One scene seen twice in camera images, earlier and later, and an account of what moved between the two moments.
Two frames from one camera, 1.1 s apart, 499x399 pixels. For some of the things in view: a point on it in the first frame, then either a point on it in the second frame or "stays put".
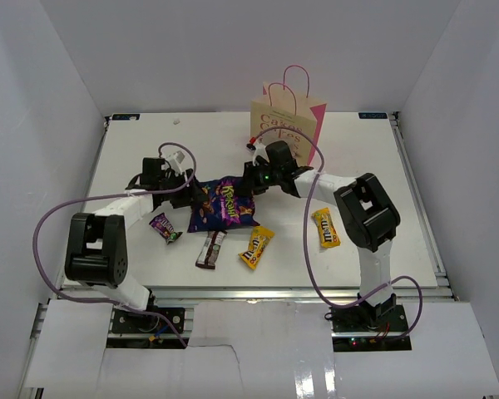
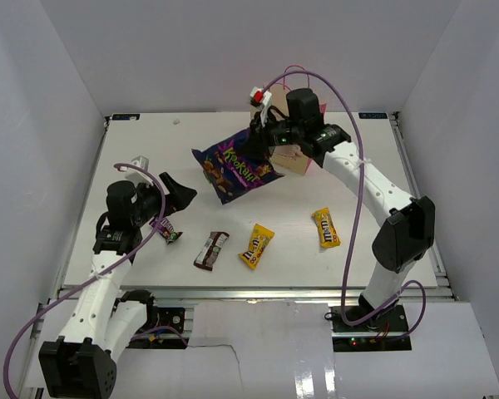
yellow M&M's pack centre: (259, 239) stays put
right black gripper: (249, 185) -> (258, 143)
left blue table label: (125, 116) stays put
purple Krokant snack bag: (224, 208) -> (229, 171)
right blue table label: (373, 115) stays put
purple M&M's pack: (161, 224) stays put
